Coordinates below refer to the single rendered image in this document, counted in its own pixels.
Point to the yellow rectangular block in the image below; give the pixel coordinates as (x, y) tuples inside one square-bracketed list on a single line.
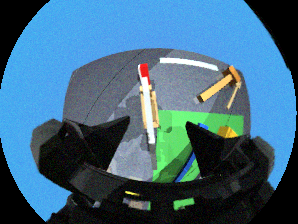
[(226, 132)]

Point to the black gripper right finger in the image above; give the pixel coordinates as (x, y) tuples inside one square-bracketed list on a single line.
[(211, 149)]

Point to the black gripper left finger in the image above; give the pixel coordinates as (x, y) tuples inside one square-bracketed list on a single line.
[(101, 140)]

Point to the white flat bar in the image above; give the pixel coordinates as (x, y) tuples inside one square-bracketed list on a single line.
[(189, 62)]

